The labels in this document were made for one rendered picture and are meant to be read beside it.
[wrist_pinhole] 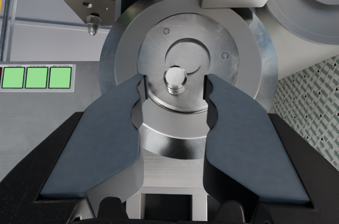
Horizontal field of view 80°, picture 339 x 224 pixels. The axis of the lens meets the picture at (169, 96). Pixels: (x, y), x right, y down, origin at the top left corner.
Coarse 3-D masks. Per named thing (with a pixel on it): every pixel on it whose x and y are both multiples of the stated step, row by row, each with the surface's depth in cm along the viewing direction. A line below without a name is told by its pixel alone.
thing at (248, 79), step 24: (168, 0) 17; (192, 0) 16; (144, 24) 16; (240, 24) 16; (120, 48) 16; (240, 48) 16; (120, 72) 16; (240, 72) 16; (144, 120) 15; (168, 120) 15; (192, 120) 15
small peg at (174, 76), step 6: (174, 66) 12; (168, 72) 12; (174, 72) 12; (180, 72) 12; (168, 78) 12; (174, 78) 12; (180, 78) 12; (186, 78) 12; (168, 84) 12; (174, 84) 12; (180, 84) 12; (168, 90) 14; (174, 90) 13; (180, 90) 13
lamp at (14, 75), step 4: (8, 68) 51; (12, 68) 51; (16, 68) 51; (20, 68) 51; (8, 72) 51; (12, 72) 51; (16, 72) 51; (20, 72) 51; (4, 76) 51; (8, 76) 51; (12, 76) 51; (16, 76) 51; (20, 76) 51; (4, 80) 51; (8, 80) 51; (12, 80) 51; (16, 80) 51; (20, 80) 51; (4, 84) 51; (8, 84) 51; (12, 84) 51; (16, 84) 51; (20, 84) 51
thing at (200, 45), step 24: (168, 24) 15; (192, 24) 15; (216, 24) 15; (144, 48) 15; (168, 48) 15; (192, 48) 15; (216, 48) 15; (144, 72) 15; (192, 72) 15; (216, 72) 15; (168, 96) 14; (192, 96) 14
